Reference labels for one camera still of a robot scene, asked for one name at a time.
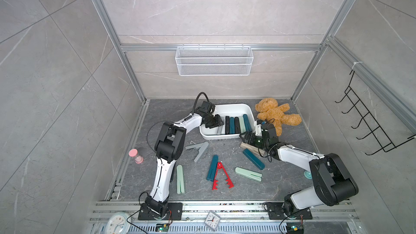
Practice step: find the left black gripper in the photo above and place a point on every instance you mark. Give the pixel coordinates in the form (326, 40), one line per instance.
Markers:
(219, 123)

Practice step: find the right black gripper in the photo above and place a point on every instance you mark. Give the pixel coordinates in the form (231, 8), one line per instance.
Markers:
(251, 136)

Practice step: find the grey pliers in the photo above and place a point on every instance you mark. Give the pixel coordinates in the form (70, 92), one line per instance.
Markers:
(202, 148)
(221, 130)

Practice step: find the dark teal pliers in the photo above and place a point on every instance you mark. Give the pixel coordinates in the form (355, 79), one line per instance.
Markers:
(247, 123)

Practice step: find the light green pliers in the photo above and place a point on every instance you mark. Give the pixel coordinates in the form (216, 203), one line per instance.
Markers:
(180, 180)
(249, 174)
(242, 124)

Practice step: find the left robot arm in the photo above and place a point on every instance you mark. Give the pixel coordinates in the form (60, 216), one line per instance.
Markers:
(169, 147)

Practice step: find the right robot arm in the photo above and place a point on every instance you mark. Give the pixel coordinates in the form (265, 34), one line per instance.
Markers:
(332, 182)

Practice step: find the beige wooden pliers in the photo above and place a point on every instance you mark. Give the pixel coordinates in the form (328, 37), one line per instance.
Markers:
(250, 148)

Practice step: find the grey open pliers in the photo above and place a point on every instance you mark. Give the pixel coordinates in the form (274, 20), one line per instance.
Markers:
(202, 148)

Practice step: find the white storage box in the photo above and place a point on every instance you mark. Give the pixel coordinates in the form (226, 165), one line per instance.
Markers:
(231, 110)

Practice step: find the dark teal pliers floor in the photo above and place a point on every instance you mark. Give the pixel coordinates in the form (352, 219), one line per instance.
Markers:
(257, 162)

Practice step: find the brown teddy bear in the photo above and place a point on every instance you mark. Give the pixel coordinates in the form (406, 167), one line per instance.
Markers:
(269, 110)

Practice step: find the green sand timer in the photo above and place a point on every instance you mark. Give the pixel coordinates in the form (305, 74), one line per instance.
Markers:
(307, 174)

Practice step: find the pink sand timer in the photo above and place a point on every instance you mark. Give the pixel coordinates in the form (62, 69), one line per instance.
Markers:
(133, 153)

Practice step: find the small square clock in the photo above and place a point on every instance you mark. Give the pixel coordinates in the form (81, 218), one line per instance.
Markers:
(212, 220)

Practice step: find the round white clock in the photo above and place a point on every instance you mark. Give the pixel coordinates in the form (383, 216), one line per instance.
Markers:
(117, 224)

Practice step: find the white wire mesh basket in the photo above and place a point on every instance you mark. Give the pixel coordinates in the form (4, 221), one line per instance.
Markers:
(214, 61)

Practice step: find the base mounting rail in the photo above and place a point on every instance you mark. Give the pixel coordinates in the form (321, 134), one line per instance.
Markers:
(237, 217)

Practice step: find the black wall hook rack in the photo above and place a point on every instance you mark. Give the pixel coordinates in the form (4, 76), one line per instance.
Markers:
(370, 122)

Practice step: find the aluminium frame rail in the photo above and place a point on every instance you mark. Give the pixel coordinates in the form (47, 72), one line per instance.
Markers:
(104, 16)

